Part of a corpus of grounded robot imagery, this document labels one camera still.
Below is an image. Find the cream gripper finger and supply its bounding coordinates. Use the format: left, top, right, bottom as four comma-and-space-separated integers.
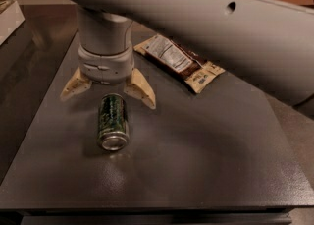
124, 68, 156, 109
60, 68, 92, 101

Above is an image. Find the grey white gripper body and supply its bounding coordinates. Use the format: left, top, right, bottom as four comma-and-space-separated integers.
78, 46, 134, 84

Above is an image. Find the green soda can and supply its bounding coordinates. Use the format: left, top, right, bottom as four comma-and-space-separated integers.
97, 93, 129, 151

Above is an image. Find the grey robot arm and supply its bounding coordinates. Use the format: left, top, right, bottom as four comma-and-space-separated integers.
72, 0, 314, 116

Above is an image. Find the cream and brown snack bag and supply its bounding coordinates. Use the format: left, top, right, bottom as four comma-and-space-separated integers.
134, 34, 225, 94

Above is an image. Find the white box at left edge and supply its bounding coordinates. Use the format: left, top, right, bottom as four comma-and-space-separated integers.
0, 0, 25, 45

